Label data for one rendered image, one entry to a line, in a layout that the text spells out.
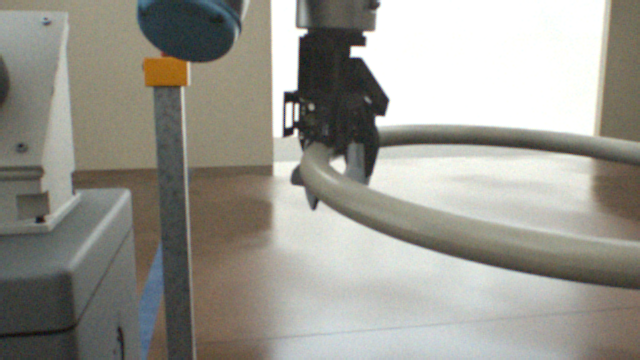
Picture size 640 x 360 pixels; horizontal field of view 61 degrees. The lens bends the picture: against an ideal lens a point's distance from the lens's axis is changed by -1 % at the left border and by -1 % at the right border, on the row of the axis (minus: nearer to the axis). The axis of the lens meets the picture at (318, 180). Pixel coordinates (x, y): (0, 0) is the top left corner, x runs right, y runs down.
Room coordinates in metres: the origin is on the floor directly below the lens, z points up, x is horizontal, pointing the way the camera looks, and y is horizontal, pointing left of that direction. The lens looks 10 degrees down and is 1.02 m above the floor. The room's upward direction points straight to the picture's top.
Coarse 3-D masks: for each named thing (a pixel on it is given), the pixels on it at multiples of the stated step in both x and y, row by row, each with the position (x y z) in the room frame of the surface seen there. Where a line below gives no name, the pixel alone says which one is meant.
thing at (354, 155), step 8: (352, 144) 0.63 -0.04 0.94; (360, 144) 0.63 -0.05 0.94; (352, 152) 0.62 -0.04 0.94; (360, 152) 0.63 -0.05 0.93; (344, 160) 0.64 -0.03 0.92; (352, 160) 0.62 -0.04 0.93; (360, 160) 0.63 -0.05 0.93; (352, 168) 0.62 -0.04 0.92; (360, 168) 0.63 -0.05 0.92; (352, 176) 0.62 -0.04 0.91; (360, 176) 0.63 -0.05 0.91; (368, 184) 0.64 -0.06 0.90
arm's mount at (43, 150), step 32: (0, 32) 0.72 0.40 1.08; (32, 32) 0.72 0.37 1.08; (64, 32) 0.74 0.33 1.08; (32, 64) 0.69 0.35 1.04; (64, 64) 0.75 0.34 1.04; (32, 96) 0.65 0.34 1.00; (64, 96) 0.73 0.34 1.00; (0, 128) 0.61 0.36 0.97; (32, 128) 0.62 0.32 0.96; (64, 128) 0.72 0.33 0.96; (0, 160) 0.58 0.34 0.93; (32, 160) 0.59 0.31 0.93; (64, 160) 0.71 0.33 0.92; (0, 192) 0.59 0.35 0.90; (32, 192) 0.59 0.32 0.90; (64, 192) 0.69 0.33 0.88; (0, 224) 0.58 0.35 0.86; (32, 224) 0.59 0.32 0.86
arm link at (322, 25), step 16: (304, 0) 0.60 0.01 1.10; (320, 0) 0.59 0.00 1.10; (336, 0) 0.58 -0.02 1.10; (352, 0) 0.59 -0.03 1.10; (368, 0) 0.60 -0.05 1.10; (304, 16) 0.60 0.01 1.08; (320, 16) 0.59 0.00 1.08; (336, 16) 0.59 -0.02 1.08; (352, 16) 0.59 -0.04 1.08; (368, 16) 0.60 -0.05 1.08; (320, 32) 0.60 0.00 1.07; (336, 32) 0.60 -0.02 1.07; (352, 32) 0.61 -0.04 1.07; (368, 32) 0.63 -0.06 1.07
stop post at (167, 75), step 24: (144, 72) 1.56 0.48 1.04; (168, 72) 1.57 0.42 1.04; (168, 96) 1.59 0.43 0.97; (168, 120) 1.58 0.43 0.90; (168, 144) 1.58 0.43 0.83; (168, 168) 1.58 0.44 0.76; (168, 192) 1.58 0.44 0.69; (168, 216) 1.58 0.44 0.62; (168, 240) 1.58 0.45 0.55; (168, 264) 1.58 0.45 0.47; (168, 288) 1.58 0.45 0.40; (192, 288) 1.67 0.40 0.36; (168, 312) 1.58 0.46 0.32; (192, 312) 1.62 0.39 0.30; (168, 336) 1.58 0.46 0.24; (192, 336) 1.60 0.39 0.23
